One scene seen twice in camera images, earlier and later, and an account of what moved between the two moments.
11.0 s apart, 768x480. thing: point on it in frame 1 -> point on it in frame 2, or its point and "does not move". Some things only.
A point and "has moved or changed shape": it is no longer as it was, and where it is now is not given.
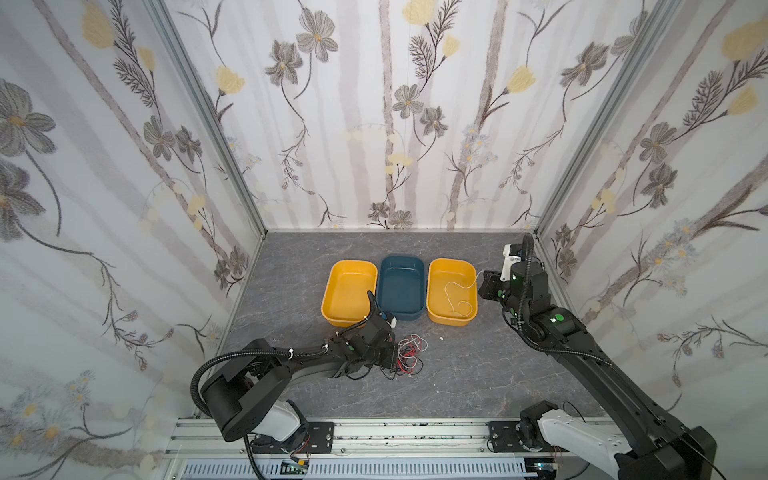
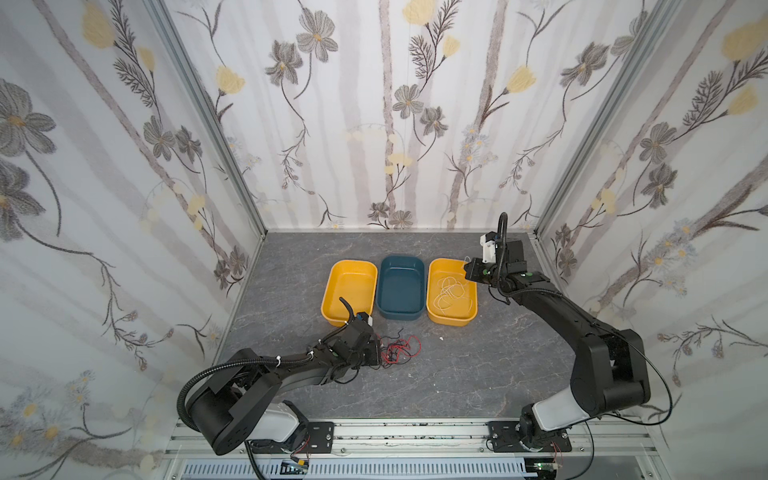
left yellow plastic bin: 345,301 does not move
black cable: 406,373 has moved or changed shape
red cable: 406,359 has moved or changed shape
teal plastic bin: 400,286 does not move
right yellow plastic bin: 451,292 does not move
